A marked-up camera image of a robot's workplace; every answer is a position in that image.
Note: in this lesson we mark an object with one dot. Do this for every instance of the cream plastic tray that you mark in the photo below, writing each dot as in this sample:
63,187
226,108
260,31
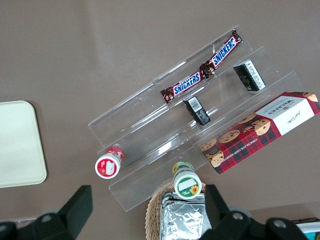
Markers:
20,145

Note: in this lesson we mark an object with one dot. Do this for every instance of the green-lidded yogurt bottle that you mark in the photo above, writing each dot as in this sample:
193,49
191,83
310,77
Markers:
187,186

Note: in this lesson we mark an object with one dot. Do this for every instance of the small black barcode box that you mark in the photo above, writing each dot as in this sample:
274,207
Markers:
197,110

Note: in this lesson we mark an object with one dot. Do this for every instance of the red-lidded yogurt bottle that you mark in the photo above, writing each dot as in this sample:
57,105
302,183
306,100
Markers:
107,166

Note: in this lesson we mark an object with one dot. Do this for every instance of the Snickers chocolate bar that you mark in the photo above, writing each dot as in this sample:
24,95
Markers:
222,52
186,86

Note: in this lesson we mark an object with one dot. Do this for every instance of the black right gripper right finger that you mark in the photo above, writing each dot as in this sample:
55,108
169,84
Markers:
225,225

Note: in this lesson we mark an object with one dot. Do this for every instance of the small black text-label box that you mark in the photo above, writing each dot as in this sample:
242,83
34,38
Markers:
250,76

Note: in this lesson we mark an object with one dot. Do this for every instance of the foil-wrapped sandwich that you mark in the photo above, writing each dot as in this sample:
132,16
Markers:
182,220

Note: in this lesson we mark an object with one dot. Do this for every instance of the clear acrylic tiered riser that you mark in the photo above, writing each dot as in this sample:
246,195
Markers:
225,100
150,140

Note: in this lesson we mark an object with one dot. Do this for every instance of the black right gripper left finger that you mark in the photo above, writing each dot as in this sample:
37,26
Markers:
75,215

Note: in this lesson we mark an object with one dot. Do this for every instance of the woven wicker basket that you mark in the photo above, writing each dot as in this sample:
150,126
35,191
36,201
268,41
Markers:
152,220

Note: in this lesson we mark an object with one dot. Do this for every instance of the red tartan Walkers cookie box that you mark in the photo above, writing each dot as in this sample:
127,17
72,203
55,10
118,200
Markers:
262,130

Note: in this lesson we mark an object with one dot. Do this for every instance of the white teal printed object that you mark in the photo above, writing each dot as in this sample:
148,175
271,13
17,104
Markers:
312,232

